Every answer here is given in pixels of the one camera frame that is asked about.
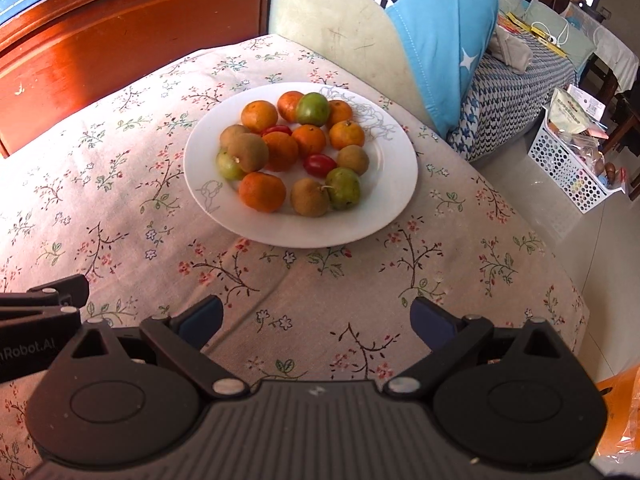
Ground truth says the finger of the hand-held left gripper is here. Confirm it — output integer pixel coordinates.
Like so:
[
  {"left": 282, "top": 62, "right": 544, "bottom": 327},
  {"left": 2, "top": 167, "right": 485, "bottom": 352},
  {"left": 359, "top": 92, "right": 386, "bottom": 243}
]
[{"left": 0, "top": 274, "right": 91, "bottom": 334}]

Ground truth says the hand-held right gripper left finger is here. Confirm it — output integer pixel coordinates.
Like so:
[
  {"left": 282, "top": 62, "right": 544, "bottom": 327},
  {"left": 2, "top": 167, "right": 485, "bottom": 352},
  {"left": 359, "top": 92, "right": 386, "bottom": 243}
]
[{"left": 52, "top": 295, "right": 251, "bottom": 401}]

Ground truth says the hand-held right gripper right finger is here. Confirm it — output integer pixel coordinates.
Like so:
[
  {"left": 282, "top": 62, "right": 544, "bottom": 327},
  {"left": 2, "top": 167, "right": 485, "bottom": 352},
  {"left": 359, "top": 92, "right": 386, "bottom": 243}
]
[{"left": 387, "top": 296, "right": 582, "bottom": 401}]

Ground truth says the white plate with rose print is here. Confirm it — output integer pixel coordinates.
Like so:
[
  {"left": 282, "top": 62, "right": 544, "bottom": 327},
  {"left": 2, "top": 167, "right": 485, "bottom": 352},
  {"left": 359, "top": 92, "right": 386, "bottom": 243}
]
[{"left": 183, "top": 81, "right": 419, "bottom": 249}]

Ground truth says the green plum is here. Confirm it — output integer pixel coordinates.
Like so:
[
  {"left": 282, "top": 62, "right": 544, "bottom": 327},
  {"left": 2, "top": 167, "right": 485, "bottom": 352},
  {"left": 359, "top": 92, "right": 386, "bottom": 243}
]
[
  {"left": 296, "top": 92, "right": 331, "bottom": 127},
  {"left": 325, "top": 167, "right": 362, "bottom": 211},
  {"left": 216, "top": 150, "right": 247, "bottom": 181}
]

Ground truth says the floral tablecloth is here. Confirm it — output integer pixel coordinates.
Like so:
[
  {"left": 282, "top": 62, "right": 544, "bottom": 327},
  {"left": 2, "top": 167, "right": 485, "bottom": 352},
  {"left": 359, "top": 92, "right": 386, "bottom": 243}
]
[{"left": 0, "top": 34, "right": 590, "bottom": 480}]

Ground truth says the white perforated plastic basket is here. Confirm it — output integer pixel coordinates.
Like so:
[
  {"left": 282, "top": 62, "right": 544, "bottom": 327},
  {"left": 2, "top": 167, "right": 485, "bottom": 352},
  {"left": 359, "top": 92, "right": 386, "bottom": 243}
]
[{"left": 528, "top": 120, "right": 626, "bottom": 216}]

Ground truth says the orange plastic object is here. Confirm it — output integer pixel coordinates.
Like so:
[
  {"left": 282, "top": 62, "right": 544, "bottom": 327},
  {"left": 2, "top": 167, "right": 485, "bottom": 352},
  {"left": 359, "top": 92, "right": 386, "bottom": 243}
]
[{"left": 592, "top": 365, "right": 640, "bottom": 461}]

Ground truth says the blue houndstooth bed sheet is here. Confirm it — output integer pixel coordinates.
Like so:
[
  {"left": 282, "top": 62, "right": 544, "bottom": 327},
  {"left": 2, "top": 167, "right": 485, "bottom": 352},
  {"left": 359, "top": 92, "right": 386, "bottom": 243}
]
[{"left": 446, "top": 35, "right": 578, "bottom": 162}]

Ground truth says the pale printed plastic bag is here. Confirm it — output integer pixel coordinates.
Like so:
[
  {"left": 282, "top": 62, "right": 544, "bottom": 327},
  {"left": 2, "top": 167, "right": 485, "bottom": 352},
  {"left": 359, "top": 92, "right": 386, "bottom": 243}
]
[{"left": 547, "top": 87, "right": 608, "bottom": 136}]

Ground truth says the red wooden nightstand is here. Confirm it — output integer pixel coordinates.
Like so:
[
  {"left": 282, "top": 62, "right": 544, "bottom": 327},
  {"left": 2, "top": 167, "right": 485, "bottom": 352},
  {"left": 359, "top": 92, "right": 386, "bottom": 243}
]
[{"left": 0, "top": 0, "right": 273, "bottom": 158}]

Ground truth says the grey white cloth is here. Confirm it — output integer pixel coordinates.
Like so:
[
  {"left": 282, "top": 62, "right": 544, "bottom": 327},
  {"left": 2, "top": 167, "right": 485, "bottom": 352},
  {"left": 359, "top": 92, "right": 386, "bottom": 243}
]
[{"left": 487, "top": 27, "right": 533, "bottom": 73}]

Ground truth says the blue cartoon cushion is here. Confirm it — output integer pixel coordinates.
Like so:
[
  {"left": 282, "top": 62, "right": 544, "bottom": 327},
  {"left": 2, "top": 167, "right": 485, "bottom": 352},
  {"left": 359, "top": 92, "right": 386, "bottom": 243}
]
[{"left": 334, "top": 0, "right": 500, "bottom": 138}]

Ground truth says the yellow flat box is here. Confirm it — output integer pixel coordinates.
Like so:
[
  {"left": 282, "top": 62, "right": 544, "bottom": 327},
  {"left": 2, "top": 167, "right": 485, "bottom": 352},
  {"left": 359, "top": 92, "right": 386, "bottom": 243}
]
[{"left": 530, "top": 27, "right": 568, "bottom": 58}]

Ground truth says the red and yellow packet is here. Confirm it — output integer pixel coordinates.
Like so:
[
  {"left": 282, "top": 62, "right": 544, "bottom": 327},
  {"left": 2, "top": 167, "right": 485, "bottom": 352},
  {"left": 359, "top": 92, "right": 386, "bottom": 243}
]
[{"left": 495, "top": 10, "right": 536, "bottom": 36}]

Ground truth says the pale green pillow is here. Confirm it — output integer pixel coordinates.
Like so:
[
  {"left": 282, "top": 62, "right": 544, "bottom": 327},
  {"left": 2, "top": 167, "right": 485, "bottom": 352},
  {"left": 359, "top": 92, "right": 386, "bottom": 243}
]
[{"left": 520, "top": 0, "right": 598, "bottom": 71}]

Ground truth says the pale green bed footboard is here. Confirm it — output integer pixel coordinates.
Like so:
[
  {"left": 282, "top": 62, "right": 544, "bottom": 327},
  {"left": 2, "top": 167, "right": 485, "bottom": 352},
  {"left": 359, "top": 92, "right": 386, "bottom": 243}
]
[{"left": 268, "top": 0, "right": 443, "bottom": 136}]

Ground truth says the white charging cable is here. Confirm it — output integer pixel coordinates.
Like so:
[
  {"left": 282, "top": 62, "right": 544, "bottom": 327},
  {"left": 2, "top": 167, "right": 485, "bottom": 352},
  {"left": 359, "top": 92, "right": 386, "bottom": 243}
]
[{"left": 530, "top": 15, "right": 571, "bottom": 46}]

